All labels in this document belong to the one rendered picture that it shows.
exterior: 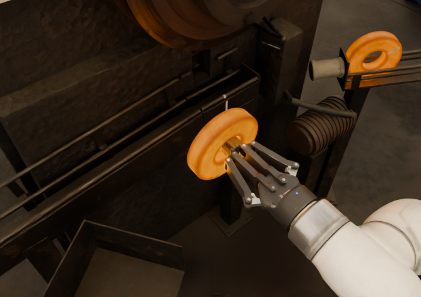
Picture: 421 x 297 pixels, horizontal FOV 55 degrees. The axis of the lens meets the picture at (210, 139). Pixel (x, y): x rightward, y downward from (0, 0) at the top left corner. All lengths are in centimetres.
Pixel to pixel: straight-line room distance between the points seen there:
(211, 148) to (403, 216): 34
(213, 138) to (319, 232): 23
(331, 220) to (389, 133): 146
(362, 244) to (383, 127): 149
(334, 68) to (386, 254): 68
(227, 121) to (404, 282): 36
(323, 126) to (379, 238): 65
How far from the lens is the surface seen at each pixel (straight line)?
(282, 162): 73
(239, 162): 72
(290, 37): 110
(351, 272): 63
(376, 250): 64
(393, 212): 75
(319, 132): 125
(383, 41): 121
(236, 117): 72
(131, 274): 89
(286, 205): 66
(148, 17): 76
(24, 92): 89
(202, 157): 71
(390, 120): 215
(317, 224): 64
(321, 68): 120
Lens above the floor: 142
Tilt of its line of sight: 49 degrees down
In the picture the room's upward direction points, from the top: straight up
